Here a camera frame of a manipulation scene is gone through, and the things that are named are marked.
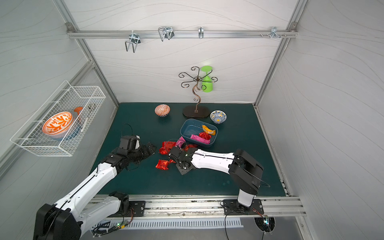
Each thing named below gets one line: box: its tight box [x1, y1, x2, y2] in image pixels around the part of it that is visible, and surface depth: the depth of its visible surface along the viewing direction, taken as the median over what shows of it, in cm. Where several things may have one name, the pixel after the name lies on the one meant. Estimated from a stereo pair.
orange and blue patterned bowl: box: [154, 103, 171, 118], surface depth 117 cm
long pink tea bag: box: [175, 136, 186, 149], surface depth 97 cm
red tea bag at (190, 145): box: [184, 144, 198, 152], surface depth 97 cm
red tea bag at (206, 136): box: [198, 132, 212, 141], surface depth 100 cm
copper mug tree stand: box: [178, 66, 218, 118], surface depth 100 cm
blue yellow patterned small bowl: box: [210, 110, 227, 125], surface depth 113 cm
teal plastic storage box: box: [180, 118, 219, 148], surface depth 100 cm
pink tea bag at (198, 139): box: [190, 134, 211, 144], surface depth 99 cm
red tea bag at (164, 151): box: [158, 147, 171, 155], surface depth 92 cm
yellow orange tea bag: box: [202, 125, 216, 136], surface depth 100 cm
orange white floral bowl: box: [42, 111, 73, 139], surface depth 64 cm
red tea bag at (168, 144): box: [162, 141, 177, 149], surface depth 98 cm
